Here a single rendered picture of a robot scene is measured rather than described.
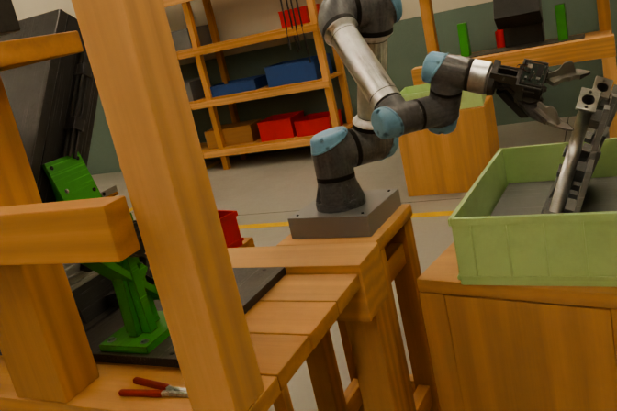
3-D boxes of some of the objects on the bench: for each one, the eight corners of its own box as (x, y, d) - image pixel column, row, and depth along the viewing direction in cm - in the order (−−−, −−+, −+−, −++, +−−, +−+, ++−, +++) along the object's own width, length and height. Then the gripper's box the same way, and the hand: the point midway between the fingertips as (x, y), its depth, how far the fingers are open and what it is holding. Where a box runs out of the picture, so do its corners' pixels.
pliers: (118, 396, 118) (117, 391, 118) (137, 381, 122) (135, 375, 122) (185, 405, 110) (183, 399, 110) (202, 388, 115) (200, 382, 114)
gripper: (477, 103, 136) (575, 124, 129) (503, 30, 143) (598, 46, 135) (477, 123, 144) (569, 144, 136) (502, 53, 150) (591, 70, 143)
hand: (582, 103), depth 138 cm, fingers open, 14 cm apart
